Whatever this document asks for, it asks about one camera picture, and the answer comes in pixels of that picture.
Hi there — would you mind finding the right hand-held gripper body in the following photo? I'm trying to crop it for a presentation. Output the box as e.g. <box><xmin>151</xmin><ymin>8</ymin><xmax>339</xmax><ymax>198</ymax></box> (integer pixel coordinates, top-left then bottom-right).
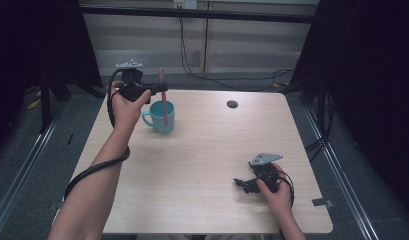
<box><xmin>248</xmin><ymin>152</ymin><xmax>284</xmax><ymax>194</ymax></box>

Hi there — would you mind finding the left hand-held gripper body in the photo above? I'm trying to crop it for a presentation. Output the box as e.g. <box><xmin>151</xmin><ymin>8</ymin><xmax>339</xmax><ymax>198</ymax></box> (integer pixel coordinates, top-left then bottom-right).
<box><xmin>115</xmin><ymin>59</ymin><xmax>152</xmax><ymax>103</ymax></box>

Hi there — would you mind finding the pink toothbrush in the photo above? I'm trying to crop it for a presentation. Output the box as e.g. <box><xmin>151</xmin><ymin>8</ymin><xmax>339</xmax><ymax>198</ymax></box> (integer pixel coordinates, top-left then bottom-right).
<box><xmin>158</xmin><ymin>67</ymin><xmax>170</xmax><ymax>128</ymax></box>

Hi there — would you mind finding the teal cup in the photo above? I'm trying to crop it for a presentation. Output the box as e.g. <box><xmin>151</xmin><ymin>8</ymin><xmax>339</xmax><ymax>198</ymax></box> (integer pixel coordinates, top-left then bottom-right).
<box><xmin>141</xmin><ymin>99</ymin><xmax>176</xmax><ymax>135</ymax></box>

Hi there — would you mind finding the person's left hand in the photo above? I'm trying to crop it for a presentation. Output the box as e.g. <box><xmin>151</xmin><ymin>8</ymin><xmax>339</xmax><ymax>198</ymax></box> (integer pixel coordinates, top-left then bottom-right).
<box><xmin>108</xmin><ymin>80</ymin><xmax>152</xmax><ymax>133</ymax></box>

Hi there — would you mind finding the person's right hand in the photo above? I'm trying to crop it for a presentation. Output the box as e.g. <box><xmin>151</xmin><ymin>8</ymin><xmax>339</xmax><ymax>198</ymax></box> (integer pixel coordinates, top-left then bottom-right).
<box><xmin>256</xmin><ymin>163</ymin><xmax>292</xmax><ymax>219</ymax></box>

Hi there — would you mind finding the black metal stand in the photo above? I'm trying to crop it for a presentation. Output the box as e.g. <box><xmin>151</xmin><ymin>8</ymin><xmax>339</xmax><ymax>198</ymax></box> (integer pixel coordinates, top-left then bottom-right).
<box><xmin>39</xmin><ymin>71</ymin><xmax>72</xmax><ymax>134</ymax></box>

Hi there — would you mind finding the black horizontal bar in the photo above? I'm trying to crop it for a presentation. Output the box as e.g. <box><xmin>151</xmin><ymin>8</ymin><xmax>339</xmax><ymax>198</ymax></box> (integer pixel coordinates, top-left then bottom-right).
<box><xmin>80</xmin><ymin>4</ymin><xmax>316</xmax><ymax>24</ymax></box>

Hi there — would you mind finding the yellow floor object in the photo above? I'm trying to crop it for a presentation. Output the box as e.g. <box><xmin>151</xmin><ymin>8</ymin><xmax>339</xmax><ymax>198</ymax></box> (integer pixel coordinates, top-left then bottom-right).
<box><xmin>26</xmin><ymin>90</ymin><xmax>42</xmax><ymax>111</ymax></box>

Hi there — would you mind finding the dark curtain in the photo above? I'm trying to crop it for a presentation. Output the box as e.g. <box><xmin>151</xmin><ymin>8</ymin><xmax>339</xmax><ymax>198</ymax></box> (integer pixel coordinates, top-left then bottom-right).
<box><xmin>0</xmin><ymin>0</ymin><xmax>104</xmax><ymax>158</ymax></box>
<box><xmin>289</xmin><ymin>0</ymin><xmax>409</xmax><ymax>218</ymax></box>

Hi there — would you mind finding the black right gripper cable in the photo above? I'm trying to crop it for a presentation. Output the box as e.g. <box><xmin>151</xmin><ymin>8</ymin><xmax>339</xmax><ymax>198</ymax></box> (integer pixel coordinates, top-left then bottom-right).
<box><xmin>277</xmin><ymin>170</ymin><xmax>296</xmax><ymax>208</ymax></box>

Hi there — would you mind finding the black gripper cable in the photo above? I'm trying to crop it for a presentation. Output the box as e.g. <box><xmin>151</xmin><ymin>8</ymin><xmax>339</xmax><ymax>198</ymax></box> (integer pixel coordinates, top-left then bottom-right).
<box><xmin>277</xmin><ymin>170</ymin><xmax>296</xmax><ymax>208</ymax></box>
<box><xmin>63</xmin><ymin>68</ymin><xmax>132</xmax><ymax>201</ymax></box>

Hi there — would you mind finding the black wall cable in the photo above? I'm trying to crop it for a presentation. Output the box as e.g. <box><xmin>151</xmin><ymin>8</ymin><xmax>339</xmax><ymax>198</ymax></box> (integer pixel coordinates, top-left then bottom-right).
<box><xmin>178</xmin><ymin>16</ymin><xmax>296</xmax><ymax>93</ymax></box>

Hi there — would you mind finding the black cable bundle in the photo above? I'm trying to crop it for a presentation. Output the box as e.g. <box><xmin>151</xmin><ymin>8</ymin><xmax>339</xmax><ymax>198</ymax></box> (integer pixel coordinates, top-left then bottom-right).
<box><xmin>305</xmin><ymin>92</ymin><xmax>337</xmax><ymax>162</ymax></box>

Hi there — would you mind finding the metal floor rail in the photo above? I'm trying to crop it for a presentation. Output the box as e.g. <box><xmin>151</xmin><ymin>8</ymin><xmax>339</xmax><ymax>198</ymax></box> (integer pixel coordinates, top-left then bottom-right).
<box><xmin>0</xmin><ymin>109</ymin><xmax>61</xmax><ymax>233</ymax></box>
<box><xmin>303</xmin><ymin>106</ymin><xmax>381</xmax><ymax>240</ymax></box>

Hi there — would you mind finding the white wall socket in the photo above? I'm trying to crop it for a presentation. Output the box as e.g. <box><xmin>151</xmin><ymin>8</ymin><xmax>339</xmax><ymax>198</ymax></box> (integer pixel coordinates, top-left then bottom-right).
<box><xmin>172</xmin><ymin>0</ymin><xmax>198</xmax><ymax>10</ymax></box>

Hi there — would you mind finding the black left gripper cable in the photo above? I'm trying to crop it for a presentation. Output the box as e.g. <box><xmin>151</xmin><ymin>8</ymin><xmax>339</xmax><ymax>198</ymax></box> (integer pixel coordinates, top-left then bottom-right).
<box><xmin>63</xmin><ymin>68</ymin><xmax>132</xmax><ymax>201</ymax></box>

